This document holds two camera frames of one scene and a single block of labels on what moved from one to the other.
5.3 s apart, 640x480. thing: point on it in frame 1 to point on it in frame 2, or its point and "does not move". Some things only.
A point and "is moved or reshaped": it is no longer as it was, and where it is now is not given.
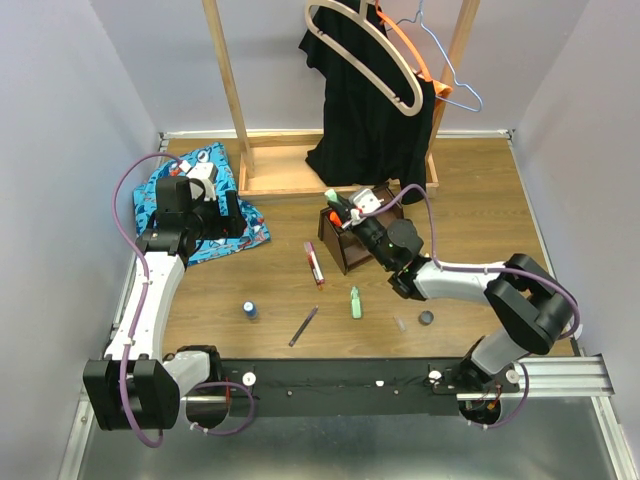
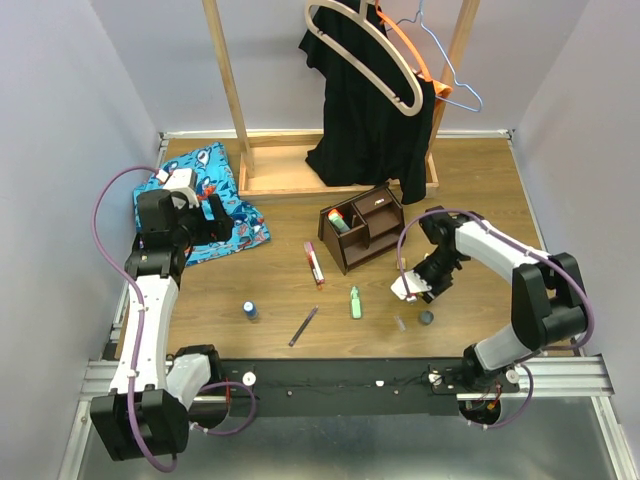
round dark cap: x=426 y=317 does not move
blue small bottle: x=249 y=307 does not move
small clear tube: x=400 y=324 does not move
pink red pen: x=315 y=266 does not move
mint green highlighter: x=332 y=196 is moved or reshaped
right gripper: x=345 y=208 to x=438 y=288
